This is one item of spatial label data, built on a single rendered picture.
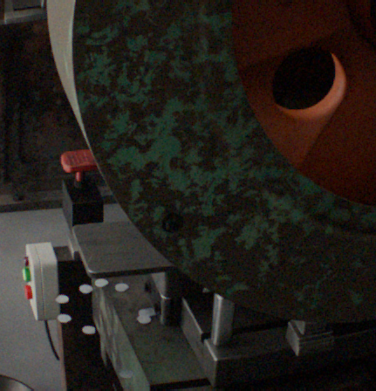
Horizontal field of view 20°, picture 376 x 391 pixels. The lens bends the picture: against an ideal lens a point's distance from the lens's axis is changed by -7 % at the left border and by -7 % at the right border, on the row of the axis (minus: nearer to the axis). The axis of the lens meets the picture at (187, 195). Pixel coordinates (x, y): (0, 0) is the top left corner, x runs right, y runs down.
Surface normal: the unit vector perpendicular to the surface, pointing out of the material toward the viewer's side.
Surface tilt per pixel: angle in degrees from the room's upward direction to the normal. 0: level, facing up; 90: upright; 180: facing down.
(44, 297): 90
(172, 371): 0
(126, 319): 0
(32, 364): 0
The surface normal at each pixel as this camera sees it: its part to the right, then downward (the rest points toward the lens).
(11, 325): 0.05, -0.87
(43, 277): 0.28, 0.48
